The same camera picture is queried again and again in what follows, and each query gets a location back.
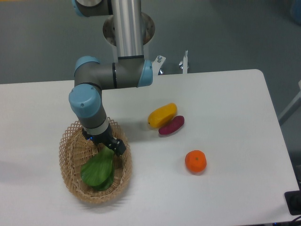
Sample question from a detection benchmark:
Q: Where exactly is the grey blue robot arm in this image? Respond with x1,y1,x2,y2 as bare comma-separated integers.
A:
69,0,153,155

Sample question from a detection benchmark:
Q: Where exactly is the white frame at right edge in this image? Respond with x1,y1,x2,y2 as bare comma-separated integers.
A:
278,81,301,126

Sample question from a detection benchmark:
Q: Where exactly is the green bok choy vegetable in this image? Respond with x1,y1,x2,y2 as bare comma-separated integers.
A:
80,147,115,191

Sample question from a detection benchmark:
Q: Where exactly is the orange tangerine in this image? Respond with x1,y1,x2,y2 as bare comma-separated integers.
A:
184,150,207,173

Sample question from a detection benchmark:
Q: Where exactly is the purple sweet potato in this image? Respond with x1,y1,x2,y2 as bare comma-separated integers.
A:
158,115,185,136

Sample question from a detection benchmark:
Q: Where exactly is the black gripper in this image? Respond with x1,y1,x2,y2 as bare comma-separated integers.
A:
81,125,127,156

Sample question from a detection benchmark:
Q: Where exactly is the woven wicker basket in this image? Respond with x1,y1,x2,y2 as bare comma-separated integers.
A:
59,119,132,204

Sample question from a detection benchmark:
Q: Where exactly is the black device at table edge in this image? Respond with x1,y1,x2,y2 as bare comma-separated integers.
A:
284,190,301,216

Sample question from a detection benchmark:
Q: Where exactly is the yellow mango fruit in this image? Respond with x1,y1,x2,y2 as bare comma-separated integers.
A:
148,103,177,128

